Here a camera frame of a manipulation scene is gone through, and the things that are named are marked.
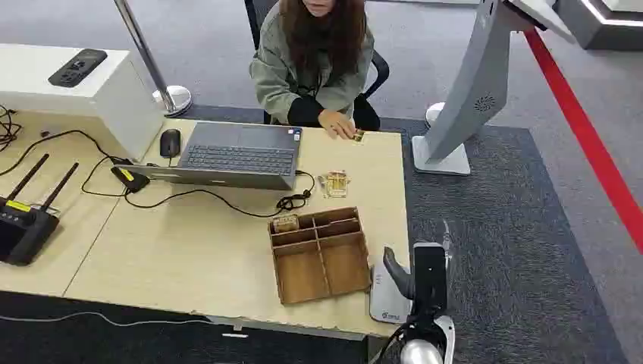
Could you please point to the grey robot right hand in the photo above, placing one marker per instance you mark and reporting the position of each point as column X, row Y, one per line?
column 429, row 276

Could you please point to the single printed card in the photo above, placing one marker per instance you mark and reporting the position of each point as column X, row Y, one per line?
column 358, row 135

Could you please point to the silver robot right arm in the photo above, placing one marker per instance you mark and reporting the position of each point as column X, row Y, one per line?
column 427, row 349

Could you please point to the dark grey carpet mat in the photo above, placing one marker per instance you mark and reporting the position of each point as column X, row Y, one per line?
column 507, row 261

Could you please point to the wooden compartment box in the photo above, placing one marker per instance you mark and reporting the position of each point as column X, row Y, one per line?
column 321, row 258

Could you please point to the stack of cards in box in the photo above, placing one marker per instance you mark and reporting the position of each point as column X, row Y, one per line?
column 286, row 223

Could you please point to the white round stanchion base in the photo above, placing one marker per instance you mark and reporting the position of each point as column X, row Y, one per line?
column 434, row 113

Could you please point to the person's hand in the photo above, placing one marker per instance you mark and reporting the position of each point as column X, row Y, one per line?
column 337, row 124

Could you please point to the grey kiosk stand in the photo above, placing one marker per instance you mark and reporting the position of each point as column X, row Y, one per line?
column 477, row 90

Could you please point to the black office chair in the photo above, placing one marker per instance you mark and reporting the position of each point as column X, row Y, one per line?
column 379, row 70

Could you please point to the grey laptop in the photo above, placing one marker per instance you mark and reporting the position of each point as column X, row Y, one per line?
column 236, row 155

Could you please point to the person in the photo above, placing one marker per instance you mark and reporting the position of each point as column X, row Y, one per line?
column 311, row 55

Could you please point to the black computer mouse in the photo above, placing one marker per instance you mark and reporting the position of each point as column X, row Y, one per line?
column 170, row 143

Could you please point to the grey white platform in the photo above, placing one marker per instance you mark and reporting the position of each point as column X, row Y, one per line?
column 603, row 22

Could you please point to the black power adapter yellow label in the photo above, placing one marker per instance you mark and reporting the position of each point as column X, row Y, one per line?
column 129, row 178

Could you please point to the chrome stanchion pole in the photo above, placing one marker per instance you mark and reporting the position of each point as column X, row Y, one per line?
column 160, row 75

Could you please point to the white cabinet box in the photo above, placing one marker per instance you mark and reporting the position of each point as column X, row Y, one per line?
column 75, row 95

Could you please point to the black router with antennas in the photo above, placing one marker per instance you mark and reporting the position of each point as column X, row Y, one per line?
column 25, row 226

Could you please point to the black remote controller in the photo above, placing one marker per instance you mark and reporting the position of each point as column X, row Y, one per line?
column 77, row 67

